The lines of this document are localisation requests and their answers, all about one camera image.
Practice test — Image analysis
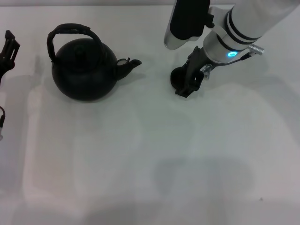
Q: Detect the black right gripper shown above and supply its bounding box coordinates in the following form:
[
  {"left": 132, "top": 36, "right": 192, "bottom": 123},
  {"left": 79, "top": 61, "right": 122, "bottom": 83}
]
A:
[{"left": 175, "top": 46, "right": 213, "bottom": 98}]

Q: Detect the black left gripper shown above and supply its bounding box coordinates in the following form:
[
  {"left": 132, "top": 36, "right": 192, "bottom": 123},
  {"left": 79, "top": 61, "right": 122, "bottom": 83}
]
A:
[{"left": 0, "top": 30, "right": 21, "bottom": 82}]

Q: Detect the dark brown small teacup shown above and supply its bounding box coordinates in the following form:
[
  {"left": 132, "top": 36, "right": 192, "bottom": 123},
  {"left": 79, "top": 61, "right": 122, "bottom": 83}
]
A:
[{"left": 170, "top": 67, "right": 188, "bottom": 88}]

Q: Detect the black round teapot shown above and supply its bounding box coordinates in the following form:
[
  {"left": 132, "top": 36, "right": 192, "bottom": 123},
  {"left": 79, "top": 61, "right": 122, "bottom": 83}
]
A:
[{"left": 46, "top": 22, "right": 143, "bottom": 102}]

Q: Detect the small silver cable clip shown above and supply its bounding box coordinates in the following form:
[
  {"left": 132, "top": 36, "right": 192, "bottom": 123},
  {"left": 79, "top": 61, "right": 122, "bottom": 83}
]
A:
[{"left": 200, "top": 64, "right": 213, "bottom": 80}]

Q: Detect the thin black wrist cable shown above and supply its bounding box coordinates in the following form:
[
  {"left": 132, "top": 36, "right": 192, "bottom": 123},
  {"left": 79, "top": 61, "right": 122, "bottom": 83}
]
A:
[{"left": 224, "top": 52, "right": 252, "bottom": 64}]

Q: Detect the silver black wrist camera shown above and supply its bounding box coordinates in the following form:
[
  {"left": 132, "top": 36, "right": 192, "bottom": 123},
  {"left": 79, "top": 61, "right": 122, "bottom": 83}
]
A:
[{"left": 163, "top": 0, "right": 214, "bottom": 51}]

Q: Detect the silver cable connector plug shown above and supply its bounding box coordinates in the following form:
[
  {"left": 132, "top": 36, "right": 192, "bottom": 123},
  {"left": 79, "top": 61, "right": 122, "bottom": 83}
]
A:
[{"left": 247, "top": 44, "right": 265, "bottom": 54}]

